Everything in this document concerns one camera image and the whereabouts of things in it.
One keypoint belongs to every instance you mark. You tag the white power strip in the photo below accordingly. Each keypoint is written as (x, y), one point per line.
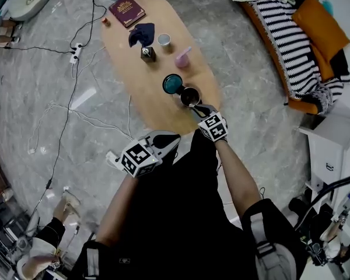
(76, 52)

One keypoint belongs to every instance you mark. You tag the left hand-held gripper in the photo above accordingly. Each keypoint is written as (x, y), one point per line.
(138, 159)

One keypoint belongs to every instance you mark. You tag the round white pet bed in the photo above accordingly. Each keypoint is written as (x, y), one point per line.
(23, 1)

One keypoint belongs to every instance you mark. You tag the person's black clothing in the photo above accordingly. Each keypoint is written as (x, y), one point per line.
(175, 214)

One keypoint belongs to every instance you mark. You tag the small red bottle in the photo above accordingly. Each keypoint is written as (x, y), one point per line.
(106, 21)

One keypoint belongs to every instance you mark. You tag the dark blue cloth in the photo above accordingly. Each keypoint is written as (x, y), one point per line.
(141, 34)

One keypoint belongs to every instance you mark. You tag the orange sofa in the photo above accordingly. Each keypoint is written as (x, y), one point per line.
(303, 105)

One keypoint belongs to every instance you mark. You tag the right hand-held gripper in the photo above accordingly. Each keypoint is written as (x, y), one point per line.
(214, 127)

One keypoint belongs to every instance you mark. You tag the black and white striped blanket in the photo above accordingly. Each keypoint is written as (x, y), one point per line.
(291, 45)

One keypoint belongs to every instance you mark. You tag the pink cup with straw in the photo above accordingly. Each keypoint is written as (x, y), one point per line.
(182, 60)

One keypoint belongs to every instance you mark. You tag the white cabinet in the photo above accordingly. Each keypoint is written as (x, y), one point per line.
(329, 144)

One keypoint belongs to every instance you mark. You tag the white cup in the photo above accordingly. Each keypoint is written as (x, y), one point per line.
(164, 39)

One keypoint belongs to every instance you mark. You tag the maroon book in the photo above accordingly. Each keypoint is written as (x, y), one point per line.
(126, 10)

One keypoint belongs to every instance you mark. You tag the person's right forearm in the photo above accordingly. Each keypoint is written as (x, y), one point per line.
(239, 179)

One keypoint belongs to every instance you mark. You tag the person's left forearm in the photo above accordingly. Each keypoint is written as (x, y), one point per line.
(116, 211)

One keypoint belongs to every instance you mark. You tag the steel electric kettle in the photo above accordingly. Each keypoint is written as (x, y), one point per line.
(189, 96)

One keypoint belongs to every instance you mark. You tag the orange cushion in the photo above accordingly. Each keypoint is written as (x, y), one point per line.
(321, 25)

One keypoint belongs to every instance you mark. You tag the oval wooden coffee table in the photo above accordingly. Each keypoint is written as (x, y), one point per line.
(146, 83)

